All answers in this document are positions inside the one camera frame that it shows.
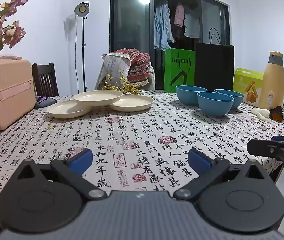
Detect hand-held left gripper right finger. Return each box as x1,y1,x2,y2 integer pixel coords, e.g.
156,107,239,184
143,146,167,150
173,148,265,202

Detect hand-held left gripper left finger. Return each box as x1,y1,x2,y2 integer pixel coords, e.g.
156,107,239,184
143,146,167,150
16,148,107,202

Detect cream plate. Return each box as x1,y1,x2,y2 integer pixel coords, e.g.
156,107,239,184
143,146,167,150
73,89,124,107
47,99,92,118
109,94,154,112

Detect blue bowl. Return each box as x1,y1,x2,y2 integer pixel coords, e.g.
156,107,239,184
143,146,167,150
197,92,234,117
175,85,208,106
214,89,244,110

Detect brown black hair clip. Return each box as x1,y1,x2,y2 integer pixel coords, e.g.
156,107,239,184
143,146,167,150
269,106,284,122

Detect beige bottle grey cap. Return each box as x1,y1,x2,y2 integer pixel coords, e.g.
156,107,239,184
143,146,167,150
258,51,284,110

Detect calligraphy printed tablecloth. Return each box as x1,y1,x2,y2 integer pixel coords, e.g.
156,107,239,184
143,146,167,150
0,90,284,233

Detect green snack box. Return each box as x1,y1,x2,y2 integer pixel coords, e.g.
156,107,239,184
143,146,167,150
233,67,265,107

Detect purple grey cloth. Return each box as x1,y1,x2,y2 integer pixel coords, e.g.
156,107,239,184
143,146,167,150
34,95,57,108

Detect green paper bag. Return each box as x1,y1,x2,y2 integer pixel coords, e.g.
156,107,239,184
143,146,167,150
164,48,196,93

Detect yellow flower branch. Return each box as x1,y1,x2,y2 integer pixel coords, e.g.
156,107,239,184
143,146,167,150
102,74,140,95

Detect dark wooden chair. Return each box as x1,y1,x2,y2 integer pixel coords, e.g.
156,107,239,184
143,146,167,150
32,62,59,97

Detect black paper bag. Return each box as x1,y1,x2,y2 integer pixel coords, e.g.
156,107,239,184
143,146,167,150
194,27,235,92

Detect patterned cloth on chair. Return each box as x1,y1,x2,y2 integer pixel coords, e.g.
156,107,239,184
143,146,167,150
96,62,156,90

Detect pink hard case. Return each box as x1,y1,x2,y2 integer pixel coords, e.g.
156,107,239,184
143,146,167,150
0,56,36,132

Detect white quilted cloth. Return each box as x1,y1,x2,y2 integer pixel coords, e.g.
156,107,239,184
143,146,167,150
101,51,131,88

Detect red patterned cloth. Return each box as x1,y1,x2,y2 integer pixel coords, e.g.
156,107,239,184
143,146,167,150
127,49,150,85

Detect white hanging garment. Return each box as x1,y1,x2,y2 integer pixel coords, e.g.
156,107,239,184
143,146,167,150
183,7,200,38

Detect light blue hanging shirt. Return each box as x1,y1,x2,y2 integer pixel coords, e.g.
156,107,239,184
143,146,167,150
154,1,174,49

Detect dark sliding glass door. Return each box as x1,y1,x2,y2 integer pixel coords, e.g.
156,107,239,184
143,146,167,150
111,0,234,90

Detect pink hanging garment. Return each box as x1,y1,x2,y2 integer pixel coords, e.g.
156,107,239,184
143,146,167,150
174,4,185,28

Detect studio light on stand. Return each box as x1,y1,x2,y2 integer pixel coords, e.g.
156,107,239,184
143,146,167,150
74,2,90,92

